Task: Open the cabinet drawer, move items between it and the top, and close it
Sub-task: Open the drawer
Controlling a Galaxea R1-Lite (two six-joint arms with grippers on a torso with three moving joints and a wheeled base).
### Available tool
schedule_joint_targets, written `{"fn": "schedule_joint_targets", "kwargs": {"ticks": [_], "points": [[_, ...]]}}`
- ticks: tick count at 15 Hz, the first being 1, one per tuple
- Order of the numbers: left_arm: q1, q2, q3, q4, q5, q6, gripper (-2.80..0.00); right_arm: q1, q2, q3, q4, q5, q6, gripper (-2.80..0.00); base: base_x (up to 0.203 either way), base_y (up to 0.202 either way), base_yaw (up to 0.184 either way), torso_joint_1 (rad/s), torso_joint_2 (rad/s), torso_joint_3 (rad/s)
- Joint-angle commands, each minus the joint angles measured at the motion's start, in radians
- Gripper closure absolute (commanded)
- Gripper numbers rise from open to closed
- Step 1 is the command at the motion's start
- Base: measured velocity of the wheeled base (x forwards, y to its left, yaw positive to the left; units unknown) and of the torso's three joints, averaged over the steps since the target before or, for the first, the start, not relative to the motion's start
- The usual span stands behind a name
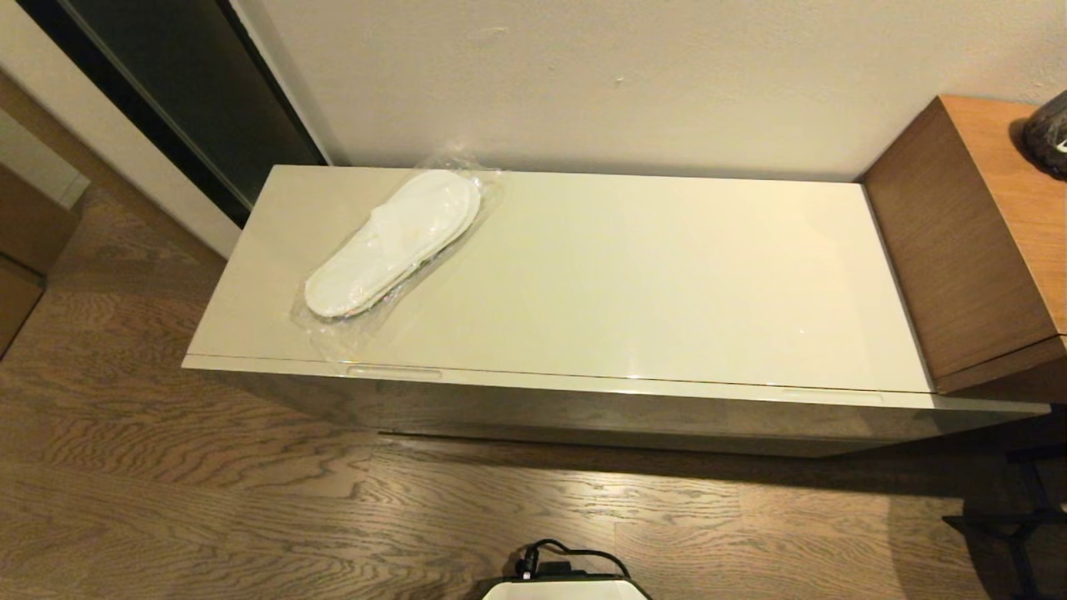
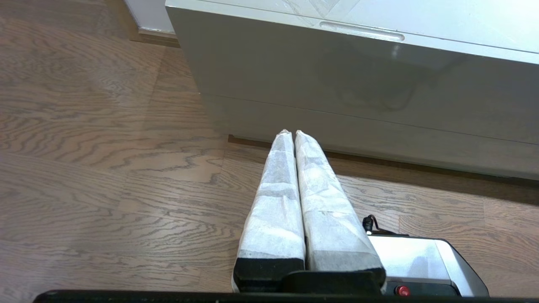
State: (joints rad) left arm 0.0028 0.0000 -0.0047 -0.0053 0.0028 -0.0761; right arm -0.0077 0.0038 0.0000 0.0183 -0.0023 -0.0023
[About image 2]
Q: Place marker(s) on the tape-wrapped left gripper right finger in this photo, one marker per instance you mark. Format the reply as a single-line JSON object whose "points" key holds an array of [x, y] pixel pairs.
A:
{"points": [[332, 227]]}

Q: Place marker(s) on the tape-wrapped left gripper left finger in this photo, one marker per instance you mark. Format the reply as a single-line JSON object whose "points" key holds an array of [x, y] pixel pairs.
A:
{"points": [[273, 219]]}

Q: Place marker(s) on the silver robot base, red button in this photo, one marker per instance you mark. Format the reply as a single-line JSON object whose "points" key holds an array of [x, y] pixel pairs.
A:
{"points": [[412, 256]]}

